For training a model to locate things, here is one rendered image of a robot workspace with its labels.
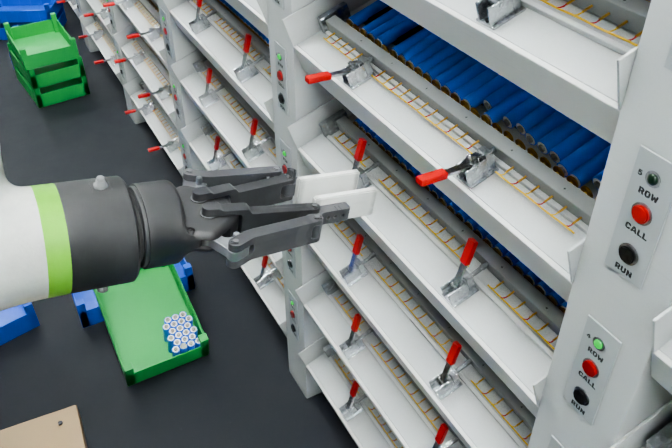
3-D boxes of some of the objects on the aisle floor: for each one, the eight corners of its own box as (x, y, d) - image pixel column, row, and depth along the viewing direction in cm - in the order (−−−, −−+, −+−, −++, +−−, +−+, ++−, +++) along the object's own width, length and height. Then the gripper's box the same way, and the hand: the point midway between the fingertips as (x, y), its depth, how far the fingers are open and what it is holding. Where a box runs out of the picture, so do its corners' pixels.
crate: (209, 354, 172) (209, 339, 166) (127, 386, 164) (124, 372, 158) (167, 259, 187) (166, 242, 181) (91, 285, 180) (86, 268, 173)
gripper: (109, 213, 68) (323, 182, 79) (157, 320, 57) (398, 266, 68) (108, 145, 64) (333, 123, 76) (159, 245, 53) (415, 202, 64)
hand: (336, 196), depth 70 cm, fingers open, 3 cm apart
